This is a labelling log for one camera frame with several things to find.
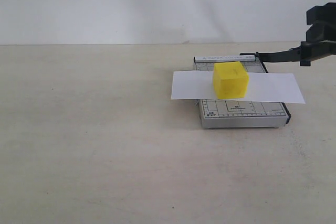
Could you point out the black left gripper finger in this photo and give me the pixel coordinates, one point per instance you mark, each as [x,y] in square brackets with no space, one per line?
[323,13]

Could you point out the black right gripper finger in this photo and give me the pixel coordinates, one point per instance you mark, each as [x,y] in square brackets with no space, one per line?
[319,32]

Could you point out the black cutter blade arm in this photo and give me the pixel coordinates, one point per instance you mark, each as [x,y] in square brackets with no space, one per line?
[304,54]

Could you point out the white paper strip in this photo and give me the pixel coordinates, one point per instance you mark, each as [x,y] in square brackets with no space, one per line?
[262,87]

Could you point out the yellow cube block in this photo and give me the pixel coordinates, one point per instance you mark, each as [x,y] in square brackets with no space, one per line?
[230,80]

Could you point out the grey paper cutter base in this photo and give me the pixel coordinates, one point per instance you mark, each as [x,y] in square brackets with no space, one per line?
[216,114]

